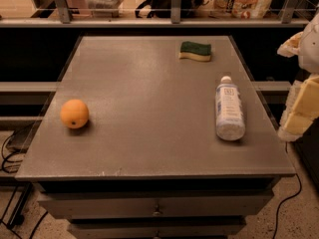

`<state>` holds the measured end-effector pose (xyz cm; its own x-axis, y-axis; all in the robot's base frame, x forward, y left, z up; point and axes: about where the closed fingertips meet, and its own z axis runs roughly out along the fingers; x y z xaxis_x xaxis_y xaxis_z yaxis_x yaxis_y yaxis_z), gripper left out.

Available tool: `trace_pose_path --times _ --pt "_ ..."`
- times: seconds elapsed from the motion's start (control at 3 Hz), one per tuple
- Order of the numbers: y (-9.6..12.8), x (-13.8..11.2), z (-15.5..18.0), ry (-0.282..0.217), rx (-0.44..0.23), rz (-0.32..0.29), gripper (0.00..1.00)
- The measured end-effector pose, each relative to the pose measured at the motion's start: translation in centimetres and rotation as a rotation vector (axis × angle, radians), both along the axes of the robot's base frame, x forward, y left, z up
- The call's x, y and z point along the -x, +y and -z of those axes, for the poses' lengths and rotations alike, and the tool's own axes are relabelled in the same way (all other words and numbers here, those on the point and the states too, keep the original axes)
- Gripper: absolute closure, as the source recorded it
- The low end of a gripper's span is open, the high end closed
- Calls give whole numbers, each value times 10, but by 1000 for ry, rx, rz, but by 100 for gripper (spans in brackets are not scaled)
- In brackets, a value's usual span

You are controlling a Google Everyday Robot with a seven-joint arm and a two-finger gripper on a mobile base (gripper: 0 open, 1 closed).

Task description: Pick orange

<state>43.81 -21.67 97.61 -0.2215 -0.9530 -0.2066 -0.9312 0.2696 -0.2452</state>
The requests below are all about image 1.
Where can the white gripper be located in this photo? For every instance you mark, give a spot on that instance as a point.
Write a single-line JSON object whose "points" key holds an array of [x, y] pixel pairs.
{"points": [[310, 50]]}

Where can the orange fruit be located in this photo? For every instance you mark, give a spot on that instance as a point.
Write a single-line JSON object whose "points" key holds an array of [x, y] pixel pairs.
{"points": [[74, 114]]}

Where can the clear plastic water bottle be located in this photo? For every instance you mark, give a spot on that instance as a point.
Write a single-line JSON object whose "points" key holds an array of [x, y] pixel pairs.
{"points": [[229, 116]]}

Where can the green yellow sponge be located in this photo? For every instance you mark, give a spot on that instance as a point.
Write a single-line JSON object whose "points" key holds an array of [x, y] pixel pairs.
{"points": [[195, 51]]}

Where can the black bag on shelf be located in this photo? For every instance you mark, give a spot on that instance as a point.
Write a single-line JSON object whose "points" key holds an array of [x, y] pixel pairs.
{"points": [[166, 8]]}

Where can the clear plastic box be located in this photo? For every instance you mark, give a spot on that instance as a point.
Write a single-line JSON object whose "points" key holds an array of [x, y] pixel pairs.
{"points": [[104, 8]]}

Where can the metal railing shelf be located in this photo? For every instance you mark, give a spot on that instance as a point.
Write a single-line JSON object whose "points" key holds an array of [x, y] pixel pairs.
{"points": [[75, 13]]}

